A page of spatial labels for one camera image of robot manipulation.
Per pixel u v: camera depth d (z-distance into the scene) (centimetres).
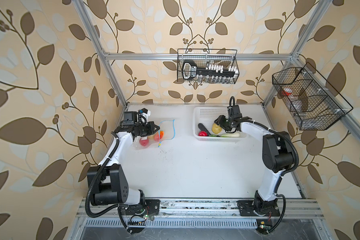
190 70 83
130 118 67
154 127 76
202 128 102
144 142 94
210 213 74
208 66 81
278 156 52
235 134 96
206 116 108
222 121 90
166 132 103
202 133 96
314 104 72
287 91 81
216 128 96
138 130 72
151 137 98
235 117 77
